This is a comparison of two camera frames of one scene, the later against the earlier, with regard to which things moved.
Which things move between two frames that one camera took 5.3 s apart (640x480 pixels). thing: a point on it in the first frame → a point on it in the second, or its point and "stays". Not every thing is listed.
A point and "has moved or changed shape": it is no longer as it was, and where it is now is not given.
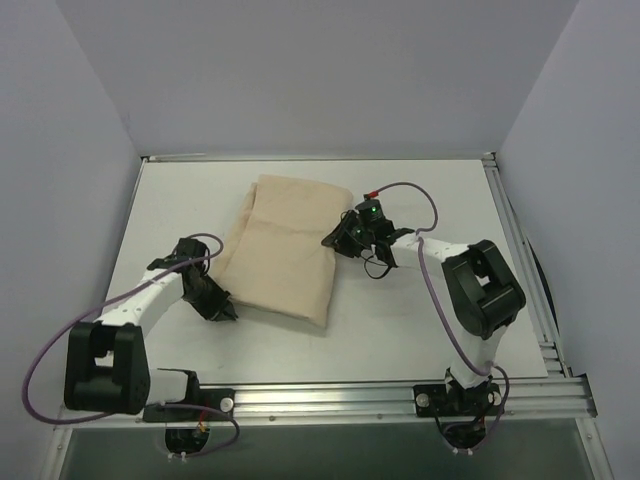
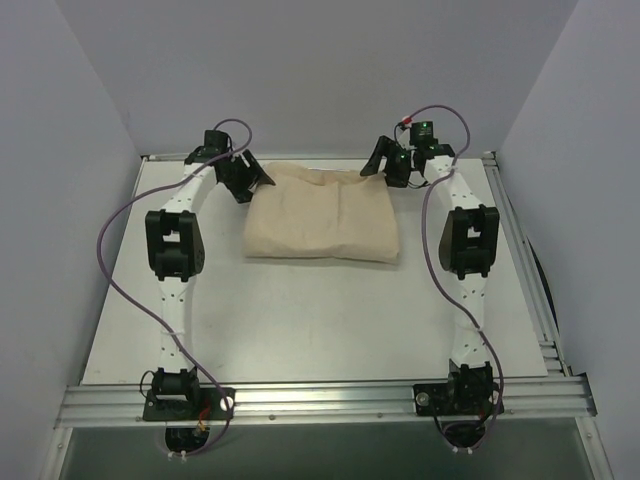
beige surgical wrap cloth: x=274 y=261 has moved or changed shape
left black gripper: x=214 y=302 → x=242 y=175
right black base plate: x=440 y=400 stays
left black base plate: x=222 y=399 stays
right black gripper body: x=347 y=235 → x=390 y=163
